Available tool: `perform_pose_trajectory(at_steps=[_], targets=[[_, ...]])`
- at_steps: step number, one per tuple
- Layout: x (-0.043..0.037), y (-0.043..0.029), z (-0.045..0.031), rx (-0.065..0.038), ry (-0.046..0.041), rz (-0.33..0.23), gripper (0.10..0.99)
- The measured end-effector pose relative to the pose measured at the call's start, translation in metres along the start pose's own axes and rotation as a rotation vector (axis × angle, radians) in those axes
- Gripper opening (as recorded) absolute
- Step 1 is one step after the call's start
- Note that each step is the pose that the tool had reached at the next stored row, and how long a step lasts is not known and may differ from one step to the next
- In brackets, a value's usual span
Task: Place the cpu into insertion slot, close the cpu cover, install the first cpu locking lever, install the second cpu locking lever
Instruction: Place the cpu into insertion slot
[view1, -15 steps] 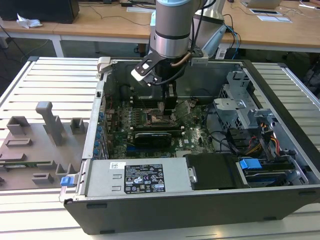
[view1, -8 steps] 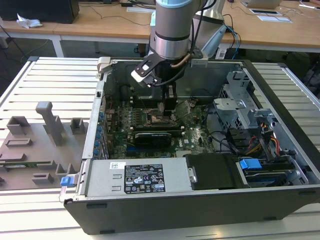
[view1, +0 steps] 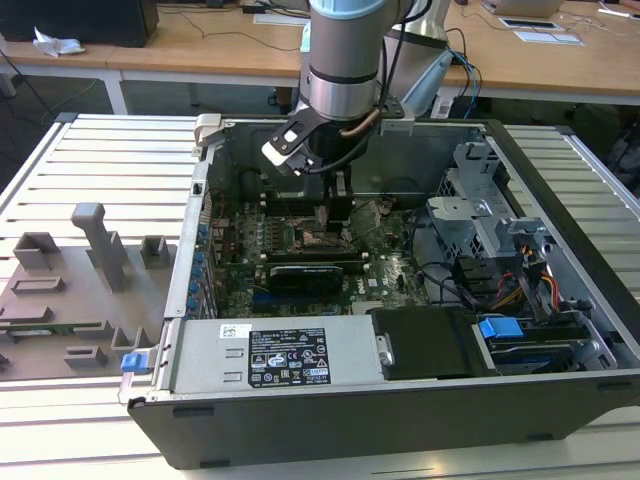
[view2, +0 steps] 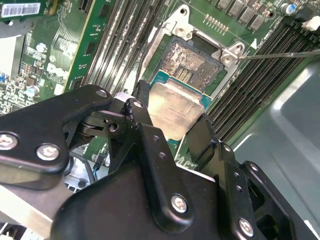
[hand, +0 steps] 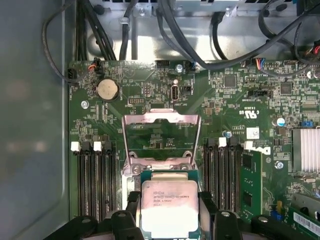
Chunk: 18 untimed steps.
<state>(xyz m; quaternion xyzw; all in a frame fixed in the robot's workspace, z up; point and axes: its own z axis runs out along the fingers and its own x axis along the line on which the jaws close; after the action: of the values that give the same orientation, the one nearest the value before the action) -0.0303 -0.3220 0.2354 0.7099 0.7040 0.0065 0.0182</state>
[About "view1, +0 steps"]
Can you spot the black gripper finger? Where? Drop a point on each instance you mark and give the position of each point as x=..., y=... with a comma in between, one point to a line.
x=323, y=220
x=345, y=210

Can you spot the thin metal locking lever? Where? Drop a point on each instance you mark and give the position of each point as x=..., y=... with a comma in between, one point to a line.
x=289, y=215

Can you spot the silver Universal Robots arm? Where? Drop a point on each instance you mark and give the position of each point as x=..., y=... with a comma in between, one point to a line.
x=342, y=50

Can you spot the CPU socket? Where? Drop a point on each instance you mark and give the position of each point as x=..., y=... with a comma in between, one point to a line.
x=310, y=242

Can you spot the blue expansion slot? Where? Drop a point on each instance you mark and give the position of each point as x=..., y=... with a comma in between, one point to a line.
x=262, y=300

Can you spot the round coin cell battery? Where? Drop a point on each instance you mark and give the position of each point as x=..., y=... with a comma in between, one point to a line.
x=386, y=207

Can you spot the black graphics card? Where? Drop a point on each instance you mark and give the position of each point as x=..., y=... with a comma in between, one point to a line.
x=305, y=285

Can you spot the green motherboard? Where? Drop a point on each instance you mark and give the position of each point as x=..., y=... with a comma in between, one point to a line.
x=390, y=280

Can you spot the silver chipset heatsink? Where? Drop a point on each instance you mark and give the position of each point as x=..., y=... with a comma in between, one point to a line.
x=370, y=307

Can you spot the pale blue teach pendant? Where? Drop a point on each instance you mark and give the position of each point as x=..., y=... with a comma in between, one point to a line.
x=305, y=40

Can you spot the silver metal drive cage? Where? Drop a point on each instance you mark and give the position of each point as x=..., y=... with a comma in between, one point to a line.
x=460, y=215

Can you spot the white power adapter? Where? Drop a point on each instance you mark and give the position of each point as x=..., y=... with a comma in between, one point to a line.
x=442, y=107

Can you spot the grey plastic case latch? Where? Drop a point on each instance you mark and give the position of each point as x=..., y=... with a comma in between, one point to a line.
x=207, y=127

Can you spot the white keyboard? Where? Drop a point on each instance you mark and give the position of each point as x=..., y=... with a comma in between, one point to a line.
x=280, y=19

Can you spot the black plastic shroud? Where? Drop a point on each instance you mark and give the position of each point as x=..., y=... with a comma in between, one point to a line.
x=425, y=345

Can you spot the black power adapter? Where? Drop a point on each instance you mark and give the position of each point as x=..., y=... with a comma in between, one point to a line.
x=252, y=8

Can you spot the light wooden desk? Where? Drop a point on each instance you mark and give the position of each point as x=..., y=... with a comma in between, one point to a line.
x=200, y=55

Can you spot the silver power supply unit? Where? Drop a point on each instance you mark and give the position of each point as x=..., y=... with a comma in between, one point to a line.
x=210, y=360

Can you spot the hard disk in blue carrier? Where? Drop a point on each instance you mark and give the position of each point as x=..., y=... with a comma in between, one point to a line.
x=500, y=330

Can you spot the black open PC case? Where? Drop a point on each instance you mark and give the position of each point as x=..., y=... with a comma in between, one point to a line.
x=350, y=425

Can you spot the white flat tablet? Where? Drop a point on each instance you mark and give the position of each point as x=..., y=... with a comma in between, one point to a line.
x=530, y=22

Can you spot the blue plastic release latch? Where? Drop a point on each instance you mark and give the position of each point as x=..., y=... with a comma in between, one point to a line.
x=132, y=363

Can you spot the silver laptop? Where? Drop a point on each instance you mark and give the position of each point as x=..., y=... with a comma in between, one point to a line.
x=525, y=6

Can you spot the white paper sheet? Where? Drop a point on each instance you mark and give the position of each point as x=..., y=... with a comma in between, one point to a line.
x=550, y=37

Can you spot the grey parts rack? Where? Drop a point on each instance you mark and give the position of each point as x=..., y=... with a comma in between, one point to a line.
x=75, y=310

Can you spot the green RAM stick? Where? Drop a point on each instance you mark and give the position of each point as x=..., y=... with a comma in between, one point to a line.
x=75, y=327

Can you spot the black computer tower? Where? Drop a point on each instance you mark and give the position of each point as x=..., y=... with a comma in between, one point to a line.
x=75, y=20

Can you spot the crumpled white paper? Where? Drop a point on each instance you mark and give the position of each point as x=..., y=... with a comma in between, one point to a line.
x=55, y=46

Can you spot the white camera with black mount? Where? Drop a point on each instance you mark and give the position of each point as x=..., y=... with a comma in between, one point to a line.
x=282, y=145

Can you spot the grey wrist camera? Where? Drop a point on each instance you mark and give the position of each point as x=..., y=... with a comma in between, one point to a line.
x=397, y=125

